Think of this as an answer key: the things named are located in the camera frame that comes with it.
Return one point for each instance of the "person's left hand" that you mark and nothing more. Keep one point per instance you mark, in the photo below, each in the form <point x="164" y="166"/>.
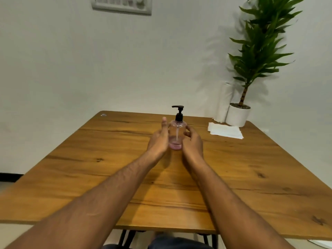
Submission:
<point x="158" y="143"/>

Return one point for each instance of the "person's right hand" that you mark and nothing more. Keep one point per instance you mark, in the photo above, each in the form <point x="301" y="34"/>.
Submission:
<point x="193" y="150"/>

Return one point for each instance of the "person's left fingers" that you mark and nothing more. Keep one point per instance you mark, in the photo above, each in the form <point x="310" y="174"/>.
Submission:
<point x="165" y="129"/>

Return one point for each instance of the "person's right fingers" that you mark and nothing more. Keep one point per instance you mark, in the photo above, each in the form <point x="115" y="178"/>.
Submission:
<point x="190" y="131"/>

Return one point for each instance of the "person's left forearm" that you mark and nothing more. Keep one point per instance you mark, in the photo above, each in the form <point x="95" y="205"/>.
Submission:
<point x="98" y="204"/>

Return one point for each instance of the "person's right forearm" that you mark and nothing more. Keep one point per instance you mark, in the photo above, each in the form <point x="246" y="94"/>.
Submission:
<point x="233" y="210"/>

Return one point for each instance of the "clear pump bottle pink liquid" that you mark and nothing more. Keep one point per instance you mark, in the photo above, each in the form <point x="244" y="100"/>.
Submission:
<point x="177" y="127"/>

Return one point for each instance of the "white folded paper napkins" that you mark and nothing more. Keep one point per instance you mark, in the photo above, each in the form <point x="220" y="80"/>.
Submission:
<point x="225" y="130"/>

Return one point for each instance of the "white paper towel roll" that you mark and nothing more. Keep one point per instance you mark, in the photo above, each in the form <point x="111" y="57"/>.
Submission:
<point x="223" y="103"/>

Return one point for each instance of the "white round plant pot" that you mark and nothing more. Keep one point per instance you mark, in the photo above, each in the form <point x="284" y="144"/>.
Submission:
<point x="237" y="117"/>

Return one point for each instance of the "green leafy houseplant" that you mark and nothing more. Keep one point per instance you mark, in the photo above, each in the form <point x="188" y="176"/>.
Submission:
<point x="260" y="46"/>

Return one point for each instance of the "black metal table leg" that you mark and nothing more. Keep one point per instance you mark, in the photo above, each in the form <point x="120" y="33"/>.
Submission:
<point x="126" y="238"/>
<point x="211" y="241"/>

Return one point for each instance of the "white round object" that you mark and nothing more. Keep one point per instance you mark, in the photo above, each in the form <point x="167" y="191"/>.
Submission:
<point x="321" y="244"/>

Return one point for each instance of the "white wall switch panel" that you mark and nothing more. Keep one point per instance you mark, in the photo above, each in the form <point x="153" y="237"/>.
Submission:
<point x="122" y="4"/>

